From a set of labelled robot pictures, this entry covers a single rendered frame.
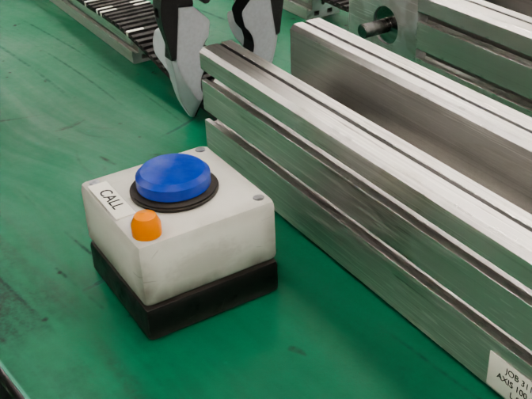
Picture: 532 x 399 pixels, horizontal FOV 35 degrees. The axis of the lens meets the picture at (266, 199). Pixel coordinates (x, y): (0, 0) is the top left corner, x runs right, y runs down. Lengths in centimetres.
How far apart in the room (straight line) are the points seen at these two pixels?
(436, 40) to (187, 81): 19
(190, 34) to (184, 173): 21
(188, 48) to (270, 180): 15
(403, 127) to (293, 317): 14
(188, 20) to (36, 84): 19
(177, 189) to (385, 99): 16
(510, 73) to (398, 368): 27
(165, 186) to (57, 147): 23
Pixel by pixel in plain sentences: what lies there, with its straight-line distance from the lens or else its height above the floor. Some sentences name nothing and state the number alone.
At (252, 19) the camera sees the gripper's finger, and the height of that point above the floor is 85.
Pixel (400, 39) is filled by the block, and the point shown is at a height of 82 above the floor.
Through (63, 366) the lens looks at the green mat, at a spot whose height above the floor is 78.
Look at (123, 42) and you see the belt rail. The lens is 82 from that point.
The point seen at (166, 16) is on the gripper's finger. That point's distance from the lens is 62.
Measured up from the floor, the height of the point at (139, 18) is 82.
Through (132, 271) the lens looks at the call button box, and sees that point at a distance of 43.
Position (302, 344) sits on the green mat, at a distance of 44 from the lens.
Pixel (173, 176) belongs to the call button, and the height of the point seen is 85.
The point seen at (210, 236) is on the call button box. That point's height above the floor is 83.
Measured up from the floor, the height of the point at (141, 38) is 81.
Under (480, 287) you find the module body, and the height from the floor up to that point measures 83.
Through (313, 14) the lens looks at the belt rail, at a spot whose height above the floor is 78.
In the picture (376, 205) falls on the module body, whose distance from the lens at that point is 44.
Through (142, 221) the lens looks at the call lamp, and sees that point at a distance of 42.
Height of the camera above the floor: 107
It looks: 31 degrees down
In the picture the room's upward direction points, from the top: 3 degrees counter-clockwise
